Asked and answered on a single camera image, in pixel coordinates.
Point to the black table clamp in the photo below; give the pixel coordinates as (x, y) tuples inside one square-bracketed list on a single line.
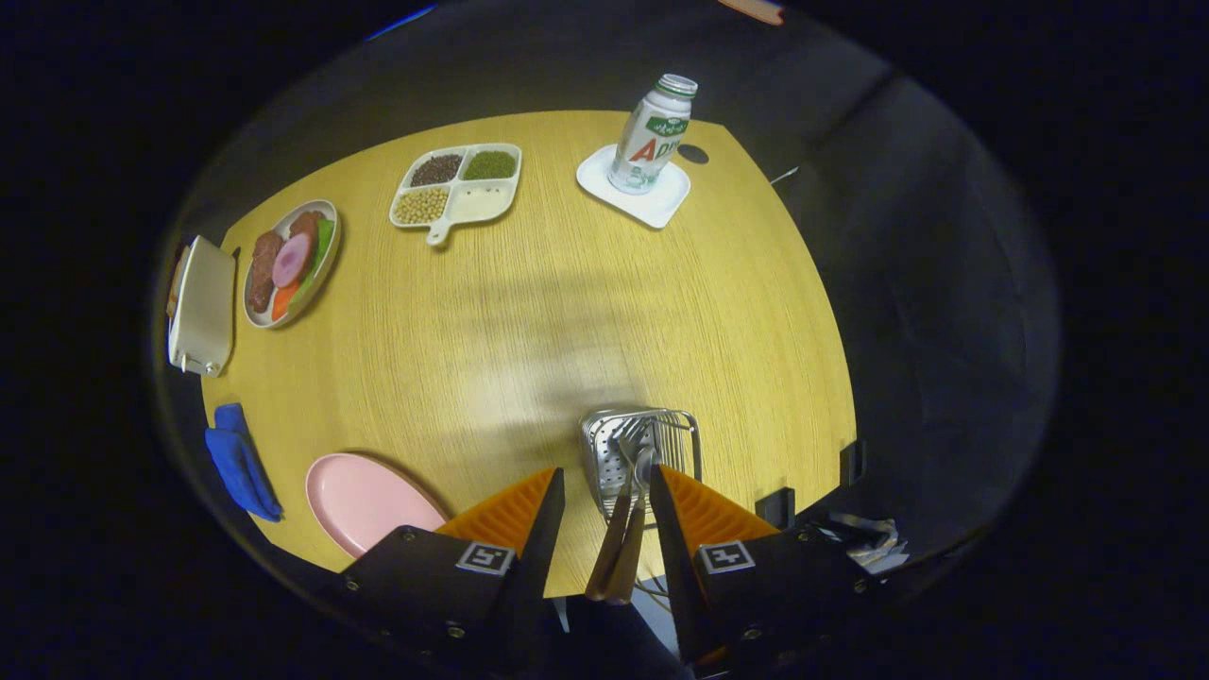
[(774, 508), (851, 463)]

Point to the green lettuce leaf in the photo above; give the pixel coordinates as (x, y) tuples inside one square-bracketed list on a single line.
[(323, 247)]

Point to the orange carrot slice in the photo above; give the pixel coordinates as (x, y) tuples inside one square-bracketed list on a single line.
[(283, 300)]

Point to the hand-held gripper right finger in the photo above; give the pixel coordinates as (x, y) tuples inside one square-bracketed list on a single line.
[(671, 557)]

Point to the pink plate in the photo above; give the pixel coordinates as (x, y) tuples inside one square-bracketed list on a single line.
[(368, 501)]

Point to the brown meat piece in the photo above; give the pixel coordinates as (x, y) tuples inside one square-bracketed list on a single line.
[(263, 274)]

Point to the pink ham slice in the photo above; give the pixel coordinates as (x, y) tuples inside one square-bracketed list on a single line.
[(292, 260)]

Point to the white toaster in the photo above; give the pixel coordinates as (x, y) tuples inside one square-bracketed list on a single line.
[(203, 307)]

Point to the grey food plate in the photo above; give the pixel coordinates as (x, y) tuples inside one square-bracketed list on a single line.
[(326, 274)]

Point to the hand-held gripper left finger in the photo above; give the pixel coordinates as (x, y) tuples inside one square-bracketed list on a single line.
[(543, 567)]

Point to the blue towel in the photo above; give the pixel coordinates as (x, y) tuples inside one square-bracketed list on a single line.
[(241, 463)]

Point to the white square coaster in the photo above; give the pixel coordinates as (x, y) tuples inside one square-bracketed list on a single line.
[(661, 203)]

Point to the white divided bean tray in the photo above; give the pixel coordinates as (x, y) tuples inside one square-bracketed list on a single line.
[(482, 200)]

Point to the white drink bottle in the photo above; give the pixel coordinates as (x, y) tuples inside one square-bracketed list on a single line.
[(652, 142)]

